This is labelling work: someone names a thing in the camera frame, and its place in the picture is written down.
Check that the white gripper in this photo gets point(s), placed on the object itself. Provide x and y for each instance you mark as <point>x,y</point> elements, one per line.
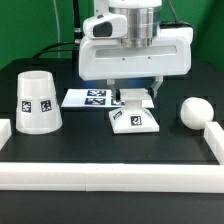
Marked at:
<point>105,59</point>

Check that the white lamp base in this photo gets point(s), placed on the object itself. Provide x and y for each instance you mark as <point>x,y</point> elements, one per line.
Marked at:
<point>133,117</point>

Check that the white lamp bulb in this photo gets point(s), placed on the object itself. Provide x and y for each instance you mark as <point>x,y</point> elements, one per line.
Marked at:
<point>196,112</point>

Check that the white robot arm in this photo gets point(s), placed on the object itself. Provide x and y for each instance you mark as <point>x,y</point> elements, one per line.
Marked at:
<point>127,39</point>

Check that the white lamp shade cone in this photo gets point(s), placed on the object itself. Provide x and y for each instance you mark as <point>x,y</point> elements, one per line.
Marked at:
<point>37,109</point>

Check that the white marker sheet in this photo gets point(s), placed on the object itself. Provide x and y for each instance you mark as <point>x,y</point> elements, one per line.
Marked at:
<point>103,98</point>

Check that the white left fence block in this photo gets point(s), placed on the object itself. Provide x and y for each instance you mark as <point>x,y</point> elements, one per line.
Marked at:
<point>5,131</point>

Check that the white front fence bar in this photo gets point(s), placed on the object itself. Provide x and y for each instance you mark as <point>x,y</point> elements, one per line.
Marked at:
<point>112,177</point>

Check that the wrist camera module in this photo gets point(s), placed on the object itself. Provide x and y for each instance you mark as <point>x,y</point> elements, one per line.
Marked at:
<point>106,25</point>

